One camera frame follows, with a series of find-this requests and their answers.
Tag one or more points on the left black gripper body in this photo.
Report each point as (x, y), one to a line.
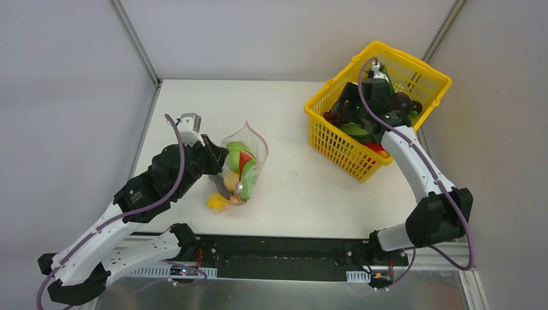
(211, 154)

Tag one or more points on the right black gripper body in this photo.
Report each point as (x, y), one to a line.
(350, 104)

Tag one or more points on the toy purple grapes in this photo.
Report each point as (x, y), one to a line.
(330, 116)

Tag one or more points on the green toy cabbage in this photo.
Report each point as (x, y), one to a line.
(234, 148)

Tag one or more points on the toy watermelon slice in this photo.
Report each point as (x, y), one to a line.
(246, 162)

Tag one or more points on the clear zip top bag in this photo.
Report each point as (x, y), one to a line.
(258, 146)

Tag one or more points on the yellow toy lemon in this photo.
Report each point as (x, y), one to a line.
(231, 182)
(217, 202)

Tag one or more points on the small green toy vegetable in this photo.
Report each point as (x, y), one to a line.
(248, 181)

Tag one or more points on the toy steak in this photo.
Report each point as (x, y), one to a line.
(220, 187)

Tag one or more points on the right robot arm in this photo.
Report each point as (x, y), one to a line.
(442, 211)

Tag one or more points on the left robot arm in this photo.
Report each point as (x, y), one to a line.
(83, 271)

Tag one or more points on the red toy tomato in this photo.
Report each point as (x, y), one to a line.
(375, 147)

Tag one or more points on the toy eggplant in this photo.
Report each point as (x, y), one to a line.
(402, 102)

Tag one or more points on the toy orange fruit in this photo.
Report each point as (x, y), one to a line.
(383, 154)

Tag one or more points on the yellow plastic basket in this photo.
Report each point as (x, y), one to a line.
(407, 73)

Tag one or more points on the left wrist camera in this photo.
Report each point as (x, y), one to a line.
(188, 125)

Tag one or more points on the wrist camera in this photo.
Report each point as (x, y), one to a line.
(188, 125)
(378, 71)

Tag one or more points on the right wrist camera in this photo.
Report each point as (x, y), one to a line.
(378, 71)

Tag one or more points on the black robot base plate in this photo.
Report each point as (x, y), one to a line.
(289, 258)

